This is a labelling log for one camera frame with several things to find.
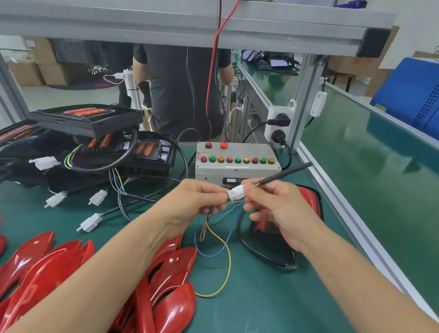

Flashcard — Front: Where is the person's right hand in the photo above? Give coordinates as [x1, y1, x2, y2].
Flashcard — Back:
[237, 176, 329, 254]

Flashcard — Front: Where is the person's left hand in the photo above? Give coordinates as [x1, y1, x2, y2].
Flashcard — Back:
[151, 176, 232, 242]

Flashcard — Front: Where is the coloured wire harness with connector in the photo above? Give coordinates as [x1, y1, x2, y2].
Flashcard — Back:
[187, 179, 250, 303]

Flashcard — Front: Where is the pile of black lamp housings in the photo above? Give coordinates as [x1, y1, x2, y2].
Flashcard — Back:
[0, 116, 196, 243]

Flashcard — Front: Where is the person's left forearm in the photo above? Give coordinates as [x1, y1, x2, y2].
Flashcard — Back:
[6, 203, 192, 333]

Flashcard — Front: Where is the person's right forearm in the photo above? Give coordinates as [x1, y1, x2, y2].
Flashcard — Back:
[289, 222, 439, 333]

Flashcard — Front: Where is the beige test button box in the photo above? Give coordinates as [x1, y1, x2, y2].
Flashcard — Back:
[193, 137, 284, 193]

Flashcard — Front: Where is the white power strip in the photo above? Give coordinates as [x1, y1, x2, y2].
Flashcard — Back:
[262, 103, 296, 149]

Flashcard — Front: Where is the pile of red lens covers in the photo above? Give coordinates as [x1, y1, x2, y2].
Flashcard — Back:
[0, 209, 205, 333]

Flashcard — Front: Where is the white metal stand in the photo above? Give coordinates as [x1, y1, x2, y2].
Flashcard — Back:
[119, 70, 154, 112]

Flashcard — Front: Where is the blue plastic crate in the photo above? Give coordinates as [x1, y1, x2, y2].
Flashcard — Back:
[366, 53, 439, 153]

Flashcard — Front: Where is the large cardboard box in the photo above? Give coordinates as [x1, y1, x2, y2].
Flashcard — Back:
[34, 37, 101, 90]

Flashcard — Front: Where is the black mesh basket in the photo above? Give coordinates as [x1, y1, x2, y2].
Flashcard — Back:
[47, 37, 97, 67]

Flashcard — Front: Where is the small cardboard box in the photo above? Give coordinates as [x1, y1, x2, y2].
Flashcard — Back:
[6, 59, 47, 90]

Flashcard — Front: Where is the blue handheld tool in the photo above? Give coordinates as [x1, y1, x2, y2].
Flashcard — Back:
[335, 0, 370, 11]

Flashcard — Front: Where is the white switch box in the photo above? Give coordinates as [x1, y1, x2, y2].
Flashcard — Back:
[310, 90, 328, 119]

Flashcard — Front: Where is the red power cable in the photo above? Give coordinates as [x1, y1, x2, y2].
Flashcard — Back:
[201, 0, 244, 143]

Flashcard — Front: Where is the aluminium workstation frame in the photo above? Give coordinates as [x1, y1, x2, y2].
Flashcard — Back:
[0, 0, 398, 196]

